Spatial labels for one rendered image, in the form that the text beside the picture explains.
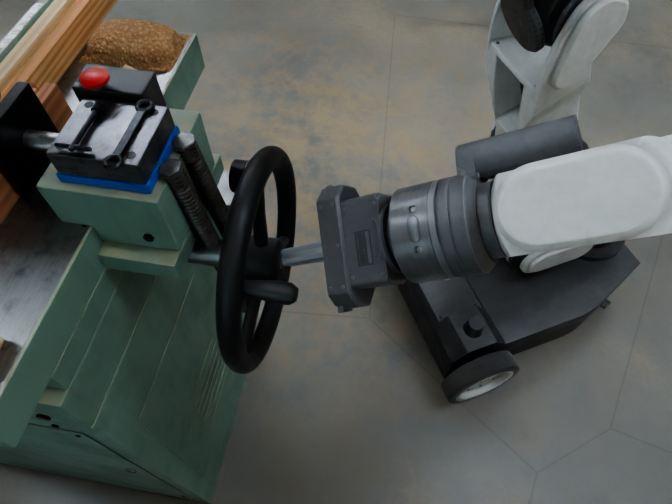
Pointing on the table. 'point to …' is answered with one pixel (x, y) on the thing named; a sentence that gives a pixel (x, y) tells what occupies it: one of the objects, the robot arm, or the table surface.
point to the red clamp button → (94, 78)
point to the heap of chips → (135, 45)
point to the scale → (19, 26)
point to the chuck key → (83, 130)
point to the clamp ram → (24, 138)
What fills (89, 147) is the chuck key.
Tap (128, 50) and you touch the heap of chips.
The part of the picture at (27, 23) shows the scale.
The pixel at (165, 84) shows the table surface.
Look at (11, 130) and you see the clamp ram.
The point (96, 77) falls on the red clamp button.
